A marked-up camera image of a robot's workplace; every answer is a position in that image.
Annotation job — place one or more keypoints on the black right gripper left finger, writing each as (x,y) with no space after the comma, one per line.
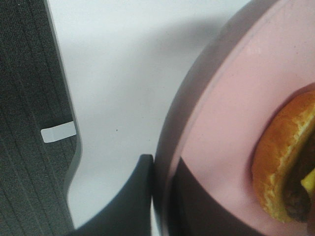
(129,213)

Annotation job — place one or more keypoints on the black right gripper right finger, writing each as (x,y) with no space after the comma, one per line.
(223,204)

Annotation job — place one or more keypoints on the burger with lettuce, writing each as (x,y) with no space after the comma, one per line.
(278,151)

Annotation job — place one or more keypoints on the pink round plate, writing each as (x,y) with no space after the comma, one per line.
(263,56)

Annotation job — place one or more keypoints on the white paper label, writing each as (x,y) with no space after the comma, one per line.
(58,132)

